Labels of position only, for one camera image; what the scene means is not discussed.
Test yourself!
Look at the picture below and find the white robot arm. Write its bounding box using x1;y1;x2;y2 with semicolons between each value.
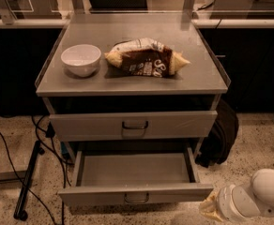
199;169;274;222

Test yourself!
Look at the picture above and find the grey metal drawer cabinet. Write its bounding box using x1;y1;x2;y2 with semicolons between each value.
34;12;232;161

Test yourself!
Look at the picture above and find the brown chip bag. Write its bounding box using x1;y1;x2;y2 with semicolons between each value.
105;37;190;78

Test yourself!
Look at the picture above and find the grey top drawer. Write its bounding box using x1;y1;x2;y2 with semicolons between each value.
50;111;217;142

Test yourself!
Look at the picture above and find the black stand leg with wheel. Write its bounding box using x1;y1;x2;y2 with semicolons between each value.
13;141;41;221

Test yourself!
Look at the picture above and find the white ceramic bowl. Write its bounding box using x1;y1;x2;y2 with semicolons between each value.
61;44;101;77

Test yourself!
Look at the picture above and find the grey drawer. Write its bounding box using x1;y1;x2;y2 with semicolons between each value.
58;150;213;206
50;111;217;142

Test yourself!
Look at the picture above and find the black backpack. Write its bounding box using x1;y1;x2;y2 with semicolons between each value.
195;99;239;168

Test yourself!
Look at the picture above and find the black floor cable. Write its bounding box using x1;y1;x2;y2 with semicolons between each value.
0;115;74;225

